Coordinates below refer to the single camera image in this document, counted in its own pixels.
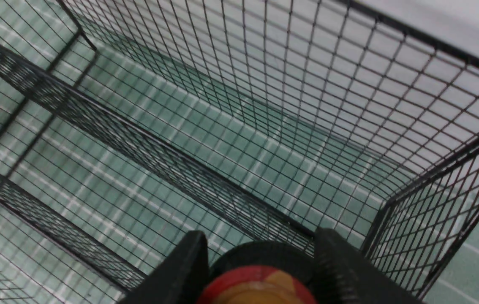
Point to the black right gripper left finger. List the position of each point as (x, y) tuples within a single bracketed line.
[(179, 279)]

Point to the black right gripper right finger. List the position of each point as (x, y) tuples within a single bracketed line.
[(342, 276)]

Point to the soy sauce bottle red cap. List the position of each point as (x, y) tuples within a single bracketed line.
[(260, 272)]

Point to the green checkered tablecloth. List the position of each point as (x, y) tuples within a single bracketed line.
[(476, 261)]

